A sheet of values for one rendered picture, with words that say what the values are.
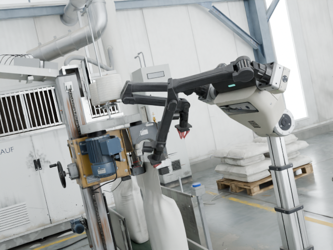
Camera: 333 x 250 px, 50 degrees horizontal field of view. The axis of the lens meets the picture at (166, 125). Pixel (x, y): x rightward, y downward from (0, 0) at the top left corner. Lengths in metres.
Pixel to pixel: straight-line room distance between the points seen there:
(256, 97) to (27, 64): 3.48
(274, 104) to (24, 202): 3.83
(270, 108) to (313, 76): 7.44
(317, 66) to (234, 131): 2.95
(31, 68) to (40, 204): 1.77
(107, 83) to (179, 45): 5.17
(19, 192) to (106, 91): 3.10
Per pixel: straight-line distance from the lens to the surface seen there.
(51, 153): 5.03
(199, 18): 7.66
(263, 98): 1.90
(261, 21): 8.07
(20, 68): 4.73
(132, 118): 2.39
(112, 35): 5.73
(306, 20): 9.53
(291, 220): 2.24
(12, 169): 5.02
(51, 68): 4.83
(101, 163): 2.16
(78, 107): 2.38
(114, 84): 2.18
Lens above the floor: 1.43
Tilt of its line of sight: 3 degrees down
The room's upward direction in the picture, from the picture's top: 12 degrees counter-clockwise
